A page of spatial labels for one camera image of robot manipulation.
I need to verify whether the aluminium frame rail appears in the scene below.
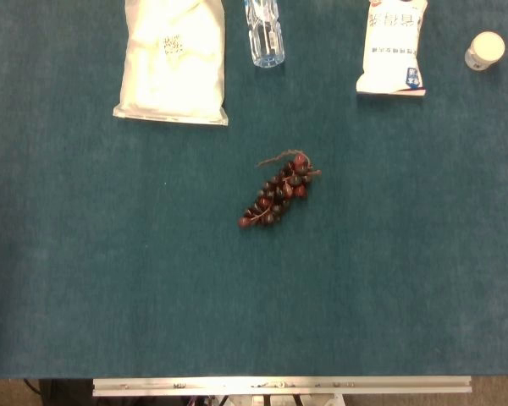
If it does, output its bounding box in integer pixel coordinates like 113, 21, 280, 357
91, 375, 473, 398

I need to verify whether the teal felt table cloth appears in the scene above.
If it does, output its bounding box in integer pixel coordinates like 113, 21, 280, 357
0, 0, 508, 379

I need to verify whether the small white lidded jar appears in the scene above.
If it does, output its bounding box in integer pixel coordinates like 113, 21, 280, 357
464, 30, 506, 74

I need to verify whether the red grape bunch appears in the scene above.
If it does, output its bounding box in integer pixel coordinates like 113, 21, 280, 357
237, 149, 323, 229

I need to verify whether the large white plastic pouch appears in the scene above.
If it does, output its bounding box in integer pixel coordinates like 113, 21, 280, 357
112, 0, 229, 127

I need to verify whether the clear plastic water bottle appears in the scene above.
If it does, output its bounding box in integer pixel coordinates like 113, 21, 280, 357
244, 0, 285, 69

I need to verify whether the white printed snack bag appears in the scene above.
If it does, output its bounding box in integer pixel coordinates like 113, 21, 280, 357
356, 0, 428, 97

